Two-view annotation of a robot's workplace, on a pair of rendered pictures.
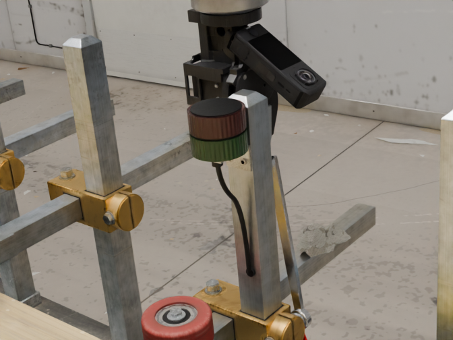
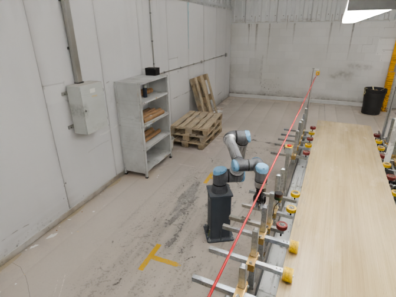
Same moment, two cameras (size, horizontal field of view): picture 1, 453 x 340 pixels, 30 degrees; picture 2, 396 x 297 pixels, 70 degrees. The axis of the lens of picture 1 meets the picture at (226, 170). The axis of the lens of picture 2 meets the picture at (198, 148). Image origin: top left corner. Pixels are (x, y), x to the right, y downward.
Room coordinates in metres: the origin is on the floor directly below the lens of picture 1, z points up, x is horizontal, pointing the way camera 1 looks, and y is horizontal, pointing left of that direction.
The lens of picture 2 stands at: (1.87, 1.54, 2.26)
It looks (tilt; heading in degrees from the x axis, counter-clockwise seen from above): 23 degrees down; 254
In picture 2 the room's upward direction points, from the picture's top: 1 degrees counter-clockwise
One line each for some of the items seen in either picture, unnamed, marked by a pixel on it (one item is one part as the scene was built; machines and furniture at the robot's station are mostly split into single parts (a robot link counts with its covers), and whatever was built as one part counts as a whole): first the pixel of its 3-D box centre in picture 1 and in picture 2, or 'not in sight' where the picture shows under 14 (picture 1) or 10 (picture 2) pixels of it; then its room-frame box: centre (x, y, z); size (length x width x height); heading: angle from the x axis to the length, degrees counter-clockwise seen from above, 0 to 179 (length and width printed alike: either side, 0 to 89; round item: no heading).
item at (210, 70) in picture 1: (229, 58); (259, 194); (0.96, -0.02, 1.15); 0.09 x 0.08 x 0.12; 49
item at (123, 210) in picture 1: (96, 201); (261, 235); (1.03, 0.18, 0.95); 0.13 x 0.06 x 0.05; 49
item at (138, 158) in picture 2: not in sight; (146, 124); (1.46, -3.08, 0.78); 0.90 x 0.45 x 1.55; 52
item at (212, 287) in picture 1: (212, 286); not in sight; (0.90, 0.03, 0.88); 0.02 x 0.02 x 0.01
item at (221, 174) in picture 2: not in sight; (220, 175); (0.89, -0.99, 0.79); 0.17 x 0.15 x 0.18; 166
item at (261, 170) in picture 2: not in sight; (261, 172); (0.96, -0.03, 1.32); 0.10 x 0.09 x 0.12; 76
